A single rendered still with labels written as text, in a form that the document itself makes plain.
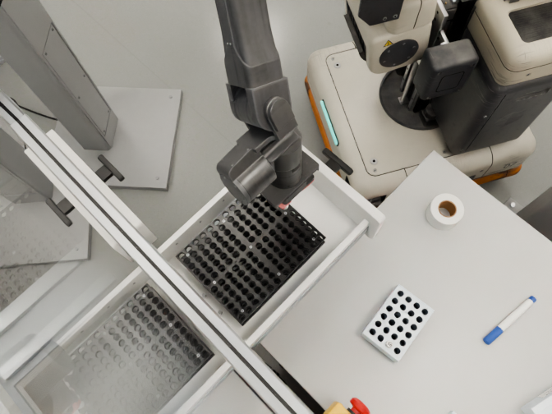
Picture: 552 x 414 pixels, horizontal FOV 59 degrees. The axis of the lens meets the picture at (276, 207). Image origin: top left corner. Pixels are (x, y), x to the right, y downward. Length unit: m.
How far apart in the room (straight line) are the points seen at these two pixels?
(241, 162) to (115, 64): 1.73
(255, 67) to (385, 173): 1.09
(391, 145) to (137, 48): 1.24
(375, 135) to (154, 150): 0.88
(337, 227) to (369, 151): 0.73
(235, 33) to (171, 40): 1.73
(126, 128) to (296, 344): 1.34
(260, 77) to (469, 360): 0.70
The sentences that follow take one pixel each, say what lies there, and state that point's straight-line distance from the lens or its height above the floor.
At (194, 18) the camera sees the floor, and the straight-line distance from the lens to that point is 2.41.
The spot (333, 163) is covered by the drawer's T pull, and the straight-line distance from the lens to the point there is 0.96.
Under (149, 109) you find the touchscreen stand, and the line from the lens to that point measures 2.13.
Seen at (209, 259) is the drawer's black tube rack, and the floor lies 0.90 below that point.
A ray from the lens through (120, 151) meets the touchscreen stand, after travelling 2.07.
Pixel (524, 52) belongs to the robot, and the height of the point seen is 0.81.
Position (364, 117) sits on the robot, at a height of 0.28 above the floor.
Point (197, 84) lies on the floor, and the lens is 2.19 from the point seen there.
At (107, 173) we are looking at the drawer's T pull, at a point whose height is 0.91.
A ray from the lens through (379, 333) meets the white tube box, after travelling 1.00.
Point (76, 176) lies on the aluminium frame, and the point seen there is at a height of 0.99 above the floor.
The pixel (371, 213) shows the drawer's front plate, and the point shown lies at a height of 0.93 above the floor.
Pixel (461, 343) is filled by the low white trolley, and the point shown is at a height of 0.76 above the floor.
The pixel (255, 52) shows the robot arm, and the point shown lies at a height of 1.28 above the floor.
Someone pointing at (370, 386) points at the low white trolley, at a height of 0.76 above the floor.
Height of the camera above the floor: 1.78
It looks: 70 degrees down
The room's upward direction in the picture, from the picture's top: 6 degrees counter-clockwise
